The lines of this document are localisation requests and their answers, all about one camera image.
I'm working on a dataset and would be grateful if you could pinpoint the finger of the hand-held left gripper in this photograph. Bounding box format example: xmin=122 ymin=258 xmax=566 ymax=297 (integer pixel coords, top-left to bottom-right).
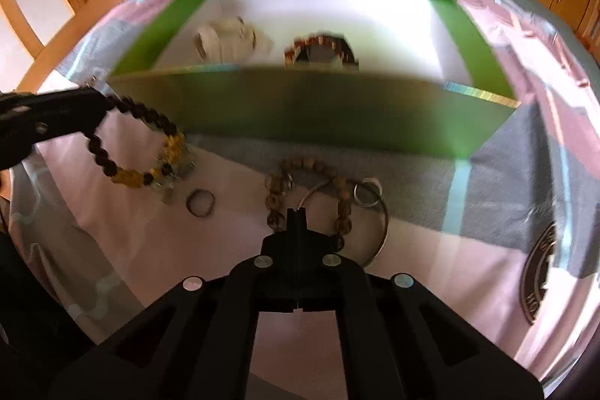
xmin=0 ymin=107 xmax=108 ymax=172
xmin=0 ymin=87 xmax=110 ymax=120

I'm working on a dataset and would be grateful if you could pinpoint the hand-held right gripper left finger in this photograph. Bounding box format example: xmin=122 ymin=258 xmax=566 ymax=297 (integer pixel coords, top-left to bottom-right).
xmin=47 ymin=208 xmax=301 ymax=400

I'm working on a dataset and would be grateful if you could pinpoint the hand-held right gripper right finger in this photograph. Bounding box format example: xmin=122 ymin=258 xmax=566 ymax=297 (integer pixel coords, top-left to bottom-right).
xmin=300 ymin=209 xmax=545 ymax=400

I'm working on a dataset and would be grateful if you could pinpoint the black and yellow bead bracelet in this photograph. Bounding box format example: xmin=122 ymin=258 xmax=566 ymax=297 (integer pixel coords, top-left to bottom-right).
xmin=87 ymin=94 xmax=188 ymax=187

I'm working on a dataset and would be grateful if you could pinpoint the thin silver bangle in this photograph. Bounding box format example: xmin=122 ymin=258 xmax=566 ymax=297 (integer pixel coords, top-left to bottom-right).
xmin=300 ymin=179 xmax=391 ymax=267

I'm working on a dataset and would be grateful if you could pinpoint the green cardboard box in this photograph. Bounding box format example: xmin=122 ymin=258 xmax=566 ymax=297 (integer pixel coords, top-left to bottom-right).
xmin=107 ymin=0 xmax=521 ymax=161

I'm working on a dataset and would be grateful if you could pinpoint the cream carved bracelet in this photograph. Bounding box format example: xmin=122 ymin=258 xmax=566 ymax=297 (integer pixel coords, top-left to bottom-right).
xmin=193 ymin=16 xmax=275 ymax=64

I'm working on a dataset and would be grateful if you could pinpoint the amber bead bracelet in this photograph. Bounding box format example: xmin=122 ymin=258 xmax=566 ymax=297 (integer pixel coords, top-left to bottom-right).
xmin=282 ymin=32 xmax=359 ymax=68

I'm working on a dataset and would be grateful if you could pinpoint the patchwork printed bedsheet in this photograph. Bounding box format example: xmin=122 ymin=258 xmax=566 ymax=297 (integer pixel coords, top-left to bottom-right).
xmin=9 ymin=0 xmax=600 ymax=387

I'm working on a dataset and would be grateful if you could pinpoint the brown wooden bead bracelet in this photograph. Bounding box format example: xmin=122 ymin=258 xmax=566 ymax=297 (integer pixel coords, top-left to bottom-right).
xmin=264 ymin=157 xmax=351 ymax=252

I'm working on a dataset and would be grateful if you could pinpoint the silver ring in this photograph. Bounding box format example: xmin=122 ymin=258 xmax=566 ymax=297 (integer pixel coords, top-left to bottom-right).
xmin=352 ymin=178 xmax=384 ymax=210

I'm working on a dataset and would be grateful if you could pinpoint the dark ring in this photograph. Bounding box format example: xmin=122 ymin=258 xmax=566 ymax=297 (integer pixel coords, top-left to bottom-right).
xmin=186 ymin=188 xmax=217 ymax=219

